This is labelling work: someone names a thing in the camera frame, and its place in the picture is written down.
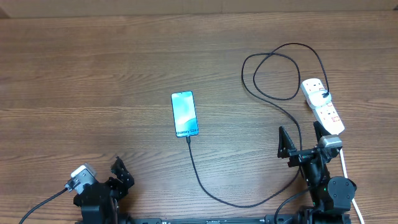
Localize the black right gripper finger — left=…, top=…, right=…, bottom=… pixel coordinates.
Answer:
left=277, top=126, right=297, bottom=159
left=313, top=121, right=330, bottom=146

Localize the Samsung Galaxy smartphone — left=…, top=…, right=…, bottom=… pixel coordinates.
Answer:
left=171, top=91, right=199, bottom=138

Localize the black USB charging cable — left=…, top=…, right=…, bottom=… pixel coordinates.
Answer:
left=185, top=42, right=331, bottom=208

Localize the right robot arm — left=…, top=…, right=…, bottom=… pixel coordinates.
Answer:
left=271, top=121, right=357, bottom=224

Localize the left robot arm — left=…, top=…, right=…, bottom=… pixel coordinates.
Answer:
left=65, top=157, right=134, bottom=224

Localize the white charger plug adapter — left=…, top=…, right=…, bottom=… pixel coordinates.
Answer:
left=306, top=90, right=331, bottom=109

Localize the white power strip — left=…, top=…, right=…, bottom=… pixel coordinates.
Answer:
left=301, top=78, right=345, bottom=135

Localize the white power strip cord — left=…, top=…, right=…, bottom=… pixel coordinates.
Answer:
left=338, top=148, right=365, bottom=224

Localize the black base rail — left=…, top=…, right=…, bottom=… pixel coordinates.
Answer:
left=74, top=213, right=352, bottom=224

